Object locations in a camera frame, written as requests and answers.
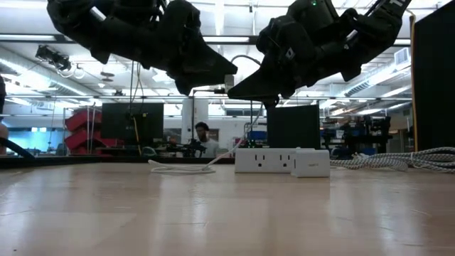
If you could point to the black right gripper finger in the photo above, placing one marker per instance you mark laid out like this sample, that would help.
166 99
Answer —
263 87

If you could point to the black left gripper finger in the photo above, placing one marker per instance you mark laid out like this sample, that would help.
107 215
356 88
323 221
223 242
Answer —
199 71

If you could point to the white power strip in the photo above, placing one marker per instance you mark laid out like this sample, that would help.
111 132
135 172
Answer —
249 160

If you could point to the white USB charger adapter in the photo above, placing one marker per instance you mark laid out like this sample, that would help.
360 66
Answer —
313 163

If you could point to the black background robot arm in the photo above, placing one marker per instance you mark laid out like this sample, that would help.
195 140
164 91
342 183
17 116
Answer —
185 147

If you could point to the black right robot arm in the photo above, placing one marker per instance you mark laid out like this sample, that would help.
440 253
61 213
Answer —
380 28

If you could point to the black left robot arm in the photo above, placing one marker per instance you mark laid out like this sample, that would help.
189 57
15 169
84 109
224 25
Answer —
71 25

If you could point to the blue storage bin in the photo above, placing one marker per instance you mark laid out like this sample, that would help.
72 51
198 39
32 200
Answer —
257 135

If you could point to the dark rectangular box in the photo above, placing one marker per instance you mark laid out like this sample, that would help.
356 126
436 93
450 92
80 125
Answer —
293 126

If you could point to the person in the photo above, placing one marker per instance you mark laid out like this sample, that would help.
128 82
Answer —
209 145

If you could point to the black ceiling device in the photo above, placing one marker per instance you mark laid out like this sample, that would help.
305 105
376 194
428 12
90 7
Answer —
53 57

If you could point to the black monitor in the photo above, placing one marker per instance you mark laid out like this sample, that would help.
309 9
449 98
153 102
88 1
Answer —
117 122

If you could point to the white air vent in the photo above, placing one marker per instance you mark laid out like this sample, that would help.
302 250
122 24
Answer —
401 58

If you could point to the black background robot station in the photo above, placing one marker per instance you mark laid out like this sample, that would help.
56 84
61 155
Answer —
355 135

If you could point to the red plastic crate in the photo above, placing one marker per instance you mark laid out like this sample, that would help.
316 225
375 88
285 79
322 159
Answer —
80 119
81 140

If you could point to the black curtain panel yellow edge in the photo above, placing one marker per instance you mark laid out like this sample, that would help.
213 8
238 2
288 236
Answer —
435 71

